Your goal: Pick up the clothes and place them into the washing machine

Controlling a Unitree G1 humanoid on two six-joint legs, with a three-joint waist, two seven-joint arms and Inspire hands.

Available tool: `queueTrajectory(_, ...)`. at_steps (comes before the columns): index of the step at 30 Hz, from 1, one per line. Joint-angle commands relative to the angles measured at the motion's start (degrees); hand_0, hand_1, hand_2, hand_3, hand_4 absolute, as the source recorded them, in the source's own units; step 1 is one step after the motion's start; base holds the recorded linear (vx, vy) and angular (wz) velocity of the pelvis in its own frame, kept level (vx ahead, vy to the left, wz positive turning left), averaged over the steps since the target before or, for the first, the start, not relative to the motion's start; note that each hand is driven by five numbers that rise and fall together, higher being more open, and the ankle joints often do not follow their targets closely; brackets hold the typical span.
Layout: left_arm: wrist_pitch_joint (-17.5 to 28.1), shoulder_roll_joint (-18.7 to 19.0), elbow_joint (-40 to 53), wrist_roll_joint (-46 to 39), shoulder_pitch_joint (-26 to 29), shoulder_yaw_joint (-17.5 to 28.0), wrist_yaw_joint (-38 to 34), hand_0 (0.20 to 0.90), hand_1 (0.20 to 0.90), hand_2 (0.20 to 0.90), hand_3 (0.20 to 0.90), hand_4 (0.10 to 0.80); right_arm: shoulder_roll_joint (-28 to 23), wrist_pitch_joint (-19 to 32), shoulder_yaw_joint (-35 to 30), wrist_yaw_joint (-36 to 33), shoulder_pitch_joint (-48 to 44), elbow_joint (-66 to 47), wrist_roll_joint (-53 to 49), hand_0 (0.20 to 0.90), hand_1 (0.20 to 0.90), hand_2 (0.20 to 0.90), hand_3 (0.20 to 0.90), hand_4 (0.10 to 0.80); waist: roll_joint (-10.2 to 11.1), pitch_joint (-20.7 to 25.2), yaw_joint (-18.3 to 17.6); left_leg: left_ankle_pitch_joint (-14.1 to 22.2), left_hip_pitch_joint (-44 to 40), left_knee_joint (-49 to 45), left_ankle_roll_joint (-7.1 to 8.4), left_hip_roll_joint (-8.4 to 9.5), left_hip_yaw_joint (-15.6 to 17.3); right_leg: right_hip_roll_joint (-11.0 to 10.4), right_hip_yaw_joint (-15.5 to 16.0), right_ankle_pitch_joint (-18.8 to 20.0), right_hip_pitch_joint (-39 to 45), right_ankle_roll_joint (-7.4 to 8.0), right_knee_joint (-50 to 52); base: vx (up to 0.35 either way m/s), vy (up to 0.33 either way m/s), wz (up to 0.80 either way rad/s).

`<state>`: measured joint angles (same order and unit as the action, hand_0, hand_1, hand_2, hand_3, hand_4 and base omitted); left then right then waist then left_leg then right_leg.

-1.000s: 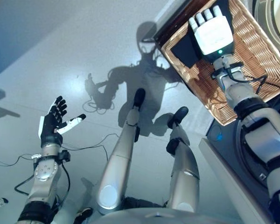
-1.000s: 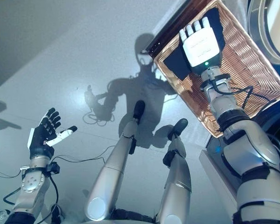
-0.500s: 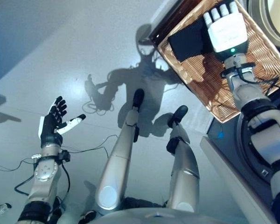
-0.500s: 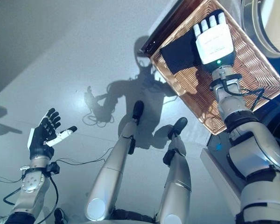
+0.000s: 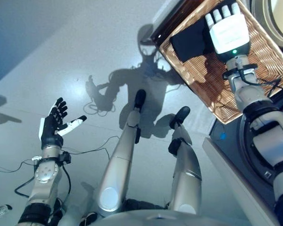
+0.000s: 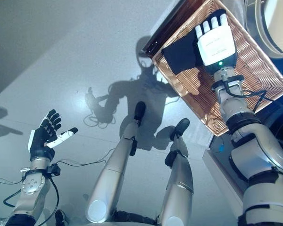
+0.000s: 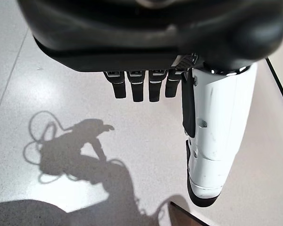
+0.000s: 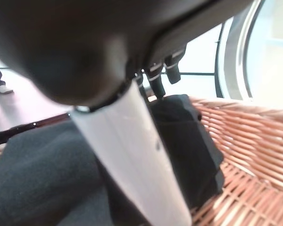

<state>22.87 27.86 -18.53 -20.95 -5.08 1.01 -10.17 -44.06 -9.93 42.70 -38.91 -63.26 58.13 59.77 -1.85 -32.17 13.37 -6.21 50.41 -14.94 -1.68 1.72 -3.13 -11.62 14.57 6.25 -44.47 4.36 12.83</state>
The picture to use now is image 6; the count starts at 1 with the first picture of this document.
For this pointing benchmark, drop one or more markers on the round glass washing machine door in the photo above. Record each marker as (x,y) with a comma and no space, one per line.
(268,26)

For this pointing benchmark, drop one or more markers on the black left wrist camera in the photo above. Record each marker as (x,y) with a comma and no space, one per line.
(53,170)

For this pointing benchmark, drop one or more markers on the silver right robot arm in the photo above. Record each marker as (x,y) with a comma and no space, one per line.
(257,153)

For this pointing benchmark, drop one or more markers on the white cabinet side panel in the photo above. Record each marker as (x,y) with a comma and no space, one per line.
(224,174)

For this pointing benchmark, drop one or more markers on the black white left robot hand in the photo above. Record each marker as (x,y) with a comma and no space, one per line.
(40,146)

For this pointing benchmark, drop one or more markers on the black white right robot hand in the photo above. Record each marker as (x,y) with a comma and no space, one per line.
(217,44)

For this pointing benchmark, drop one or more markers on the rectangular wicker laundry basket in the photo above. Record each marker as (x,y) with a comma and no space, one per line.
(257,70)

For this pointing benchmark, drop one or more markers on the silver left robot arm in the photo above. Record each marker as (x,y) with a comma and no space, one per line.
(33,188)

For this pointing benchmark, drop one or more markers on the black garment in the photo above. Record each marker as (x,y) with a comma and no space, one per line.
(181,56)

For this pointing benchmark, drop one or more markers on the silver right robot leg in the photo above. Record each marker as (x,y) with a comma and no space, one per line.
(179,179)

